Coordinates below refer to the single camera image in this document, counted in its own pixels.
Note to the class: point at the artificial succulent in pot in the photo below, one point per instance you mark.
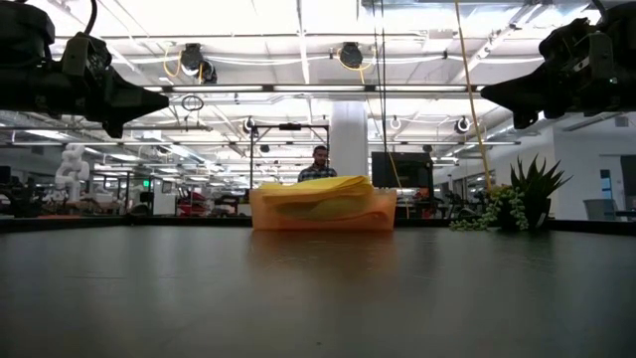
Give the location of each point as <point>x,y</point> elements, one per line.
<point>536,189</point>

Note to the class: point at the person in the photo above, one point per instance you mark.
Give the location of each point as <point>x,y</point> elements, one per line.
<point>318,166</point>

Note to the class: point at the grey waste bin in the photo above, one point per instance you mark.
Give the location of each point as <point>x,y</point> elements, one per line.
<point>598,210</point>

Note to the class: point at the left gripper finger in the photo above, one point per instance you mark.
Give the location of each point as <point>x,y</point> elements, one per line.
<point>134,102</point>

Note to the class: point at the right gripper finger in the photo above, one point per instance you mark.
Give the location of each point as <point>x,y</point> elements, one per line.
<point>517,97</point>

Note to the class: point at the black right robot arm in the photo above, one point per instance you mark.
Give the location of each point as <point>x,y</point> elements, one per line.
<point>630,94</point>

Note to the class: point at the black pole stand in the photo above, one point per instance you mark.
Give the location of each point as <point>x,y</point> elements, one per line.
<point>289,126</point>

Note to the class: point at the yellow microfiber towel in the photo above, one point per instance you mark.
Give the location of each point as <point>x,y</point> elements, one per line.
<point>323,186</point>

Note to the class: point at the green microfiber towel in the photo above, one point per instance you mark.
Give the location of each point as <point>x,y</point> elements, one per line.
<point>323,210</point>

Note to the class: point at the black perforated computer case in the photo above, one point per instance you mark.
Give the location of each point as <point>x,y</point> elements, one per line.
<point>407,171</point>

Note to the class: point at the orange plastic bin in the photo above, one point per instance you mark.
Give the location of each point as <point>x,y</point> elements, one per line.
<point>323,224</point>

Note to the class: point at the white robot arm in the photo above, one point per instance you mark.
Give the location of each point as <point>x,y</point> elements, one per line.
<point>72,171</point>

